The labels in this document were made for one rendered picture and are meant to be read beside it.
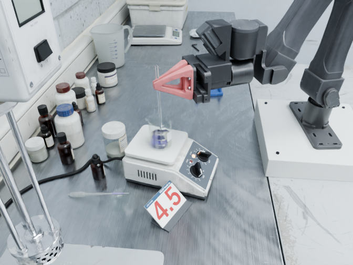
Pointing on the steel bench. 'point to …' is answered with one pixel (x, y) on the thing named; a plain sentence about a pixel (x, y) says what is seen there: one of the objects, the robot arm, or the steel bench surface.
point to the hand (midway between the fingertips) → (157, 84)
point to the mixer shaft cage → (32, 248)
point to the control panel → (206, 167)
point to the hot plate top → (168, 155)
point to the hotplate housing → (164, 173)
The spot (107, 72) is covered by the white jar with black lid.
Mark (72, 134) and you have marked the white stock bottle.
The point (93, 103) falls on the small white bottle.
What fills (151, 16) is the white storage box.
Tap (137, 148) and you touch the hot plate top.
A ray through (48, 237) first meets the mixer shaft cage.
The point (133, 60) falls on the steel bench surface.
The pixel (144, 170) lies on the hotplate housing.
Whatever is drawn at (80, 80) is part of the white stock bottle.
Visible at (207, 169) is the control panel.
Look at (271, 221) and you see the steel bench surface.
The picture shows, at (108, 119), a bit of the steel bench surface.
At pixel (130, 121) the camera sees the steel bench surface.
